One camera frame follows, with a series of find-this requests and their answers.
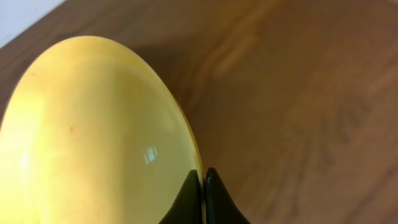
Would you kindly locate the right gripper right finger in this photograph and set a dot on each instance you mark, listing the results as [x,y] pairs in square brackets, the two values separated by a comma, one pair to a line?
[220,208]

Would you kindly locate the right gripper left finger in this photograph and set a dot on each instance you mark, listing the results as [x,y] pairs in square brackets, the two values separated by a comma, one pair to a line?
[187,207]

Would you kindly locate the yellow plate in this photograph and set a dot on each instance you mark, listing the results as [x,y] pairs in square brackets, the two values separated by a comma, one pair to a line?
[91,134]

